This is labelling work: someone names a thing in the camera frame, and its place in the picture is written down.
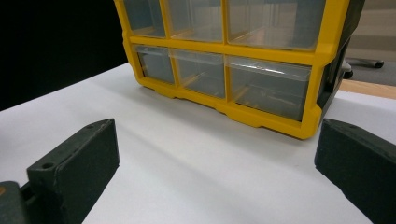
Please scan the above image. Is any wooden cabinet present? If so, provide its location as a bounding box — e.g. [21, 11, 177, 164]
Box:
[345, 0, 396, 62]

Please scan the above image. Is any white table mat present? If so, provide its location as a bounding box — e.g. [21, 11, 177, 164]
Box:
[0, 62, 396, 224]

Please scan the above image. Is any grid of clear drawers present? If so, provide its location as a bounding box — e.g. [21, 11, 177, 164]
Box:
[122, 0, 326, 122]

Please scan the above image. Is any yellow black organizer case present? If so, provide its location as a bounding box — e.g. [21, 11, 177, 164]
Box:
[113, 0, 366, 140]

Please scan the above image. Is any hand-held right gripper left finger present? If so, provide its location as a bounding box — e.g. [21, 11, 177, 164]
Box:
[26, 118, 120, 224]

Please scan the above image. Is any wooden table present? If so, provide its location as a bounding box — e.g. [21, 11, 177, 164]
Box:
[339, 78, 396, 101]

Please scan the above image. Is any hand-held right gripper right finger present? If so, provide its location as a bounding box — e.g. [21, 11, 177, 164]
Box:
[314, 118, 396, 224]

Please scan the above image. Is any black chair base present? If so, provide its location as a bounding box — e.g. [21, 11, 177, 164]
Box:
[342, 57, 385, 79]

